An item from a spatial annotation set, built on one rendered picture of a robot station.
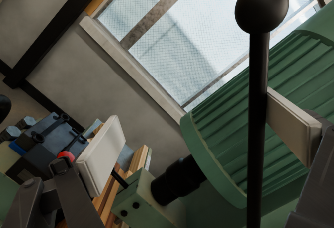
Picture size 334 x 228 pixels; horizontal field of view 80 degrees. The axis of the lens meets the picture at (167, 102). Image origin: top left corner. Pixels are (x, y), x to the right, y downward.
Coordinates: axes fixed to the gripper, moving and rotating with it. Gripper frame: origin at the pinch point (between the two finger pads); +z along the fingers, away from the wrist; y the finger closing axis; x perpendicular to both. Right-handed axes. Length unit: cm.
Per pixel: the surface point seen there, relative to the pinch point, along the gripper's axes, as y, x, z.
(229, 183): 3.4, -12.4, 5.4
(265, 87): 6.3, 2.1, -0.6
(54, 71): -104, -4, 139
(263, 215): 7.9, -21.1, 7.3
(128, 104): -54, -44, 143
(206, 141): 1.4, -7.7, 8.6
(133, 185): -12.8, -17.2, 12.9
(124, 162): -24, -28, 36
